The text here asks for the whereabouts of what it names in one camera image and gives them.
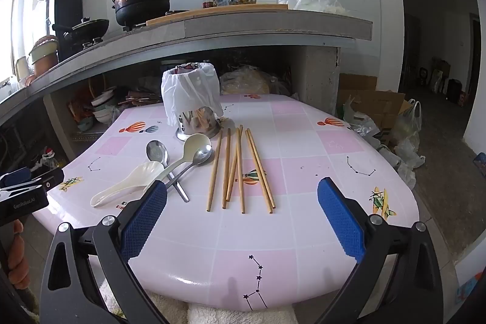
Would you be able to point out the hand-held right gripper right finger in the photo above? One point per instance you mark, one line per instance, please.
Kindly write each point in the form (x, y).
(341, 221)

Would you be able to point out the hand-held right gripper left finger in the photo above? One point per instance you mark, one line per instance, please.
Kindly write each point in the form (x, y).
(144, 221)

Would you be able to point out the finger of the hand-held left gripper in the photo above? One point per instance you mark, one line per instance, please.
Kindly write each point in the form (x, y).
(22, 192)
(17, 176)

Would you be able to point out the stainless steel spoon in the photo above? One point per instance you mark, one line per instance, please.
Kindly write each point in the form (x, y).
(156, 151)
(203, 156)

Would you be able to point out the row of wooden chopsticks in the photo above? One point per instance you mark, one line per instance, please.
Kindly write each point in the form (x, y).
(215, 170)

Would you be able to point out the white round soup spoon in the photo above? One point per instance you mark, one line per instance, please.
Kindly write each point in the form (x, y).
(195, 145)

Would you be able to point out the steel utensil holder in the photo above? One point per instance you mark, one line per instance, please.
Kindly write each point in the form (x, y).
(197, 119)

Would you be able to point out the white plastic liner bag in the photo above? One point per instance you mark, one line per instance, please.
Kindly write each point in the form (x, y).
(190, 88)

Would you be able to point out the yellow cooking oil bottle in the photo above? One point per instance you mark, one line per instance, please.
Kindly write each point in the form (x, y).
(48, 159)

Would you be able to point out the orange knotted cloth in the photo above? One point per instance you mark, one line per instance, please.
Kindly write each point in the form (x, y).
(18, 255)

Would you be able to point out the crumpled silver plastic bag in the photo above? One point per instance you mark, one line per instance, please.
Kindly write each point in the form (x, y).
(360, 119)

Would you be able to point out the stack of bowls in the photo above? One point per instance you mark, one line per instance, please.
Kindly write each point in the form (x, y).
(102, 111)

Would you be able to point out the yellowish plastic bag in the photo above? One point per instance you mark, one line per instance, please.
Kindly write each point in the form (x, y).
(408, 123)

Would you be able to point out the white fluffy cloth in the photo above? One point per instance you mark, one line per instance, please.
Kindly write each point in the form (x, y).
(227, 314)

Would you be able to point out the cardboard box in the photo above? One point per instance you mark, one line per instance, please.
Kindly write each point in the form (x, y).
(364, 96)

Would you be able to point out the window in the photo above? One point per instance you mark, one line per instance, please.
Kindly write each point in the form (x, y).
(7, 24)

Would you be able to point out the black wok with lid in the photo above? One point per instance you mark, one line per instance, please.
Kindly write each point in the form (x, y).
(89, 28)

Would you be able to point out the clear bag of yellow food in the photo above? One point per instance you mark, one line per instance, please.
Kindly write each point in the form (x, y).
(243, 81)

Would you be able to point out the black bin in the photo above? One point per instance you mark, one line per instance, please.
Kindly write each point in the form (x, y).
(454, 90)

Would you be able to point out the tall black appliance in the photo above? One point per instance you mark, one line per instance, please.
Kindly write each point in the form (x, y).
(68, 5)

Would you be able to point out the concrete kitchen counter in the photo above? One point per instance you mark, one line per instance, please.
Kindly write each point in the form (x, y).
(265, 28)

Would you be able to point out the crumpled clear plastic bag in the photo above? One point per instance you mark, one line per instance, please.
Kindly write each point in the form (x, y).
(319, 3)

